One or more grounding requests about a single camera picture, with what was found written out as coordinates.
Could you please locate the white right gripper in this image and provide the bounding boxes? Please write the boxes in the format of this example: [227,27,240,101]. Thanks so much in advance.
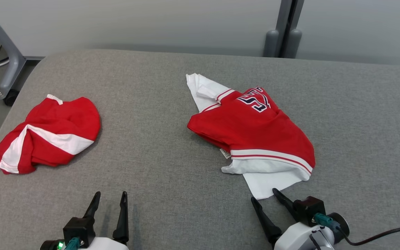
[251,188,336,250]

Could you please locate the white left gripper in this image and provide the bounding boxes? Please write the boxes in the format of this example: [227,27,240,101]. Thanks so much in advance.
[78,191,129,250]

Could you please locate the red jersey with white trim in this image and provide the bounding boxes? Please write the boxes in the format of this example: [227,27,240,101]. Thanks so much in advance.
[186,73,316,200]

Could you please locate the red shorts with white stripe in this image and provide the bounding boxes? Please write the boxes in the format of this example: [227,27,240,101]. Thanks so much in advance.
[0,94,101,174]

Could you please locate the grey cart leg with caster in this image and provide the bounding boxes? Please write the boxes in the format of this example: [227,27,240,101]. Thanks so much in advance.
[0,3,44,106]

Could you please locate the black cable with teal plug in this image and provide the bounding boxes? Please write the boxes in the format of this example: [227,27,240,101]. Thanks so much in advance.
[65,237,81,250]
[314,214,400,246]

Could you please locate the grey partition post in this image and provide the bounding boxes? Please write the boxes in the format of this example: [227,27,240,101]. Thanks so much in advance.
[263,0,305,59]

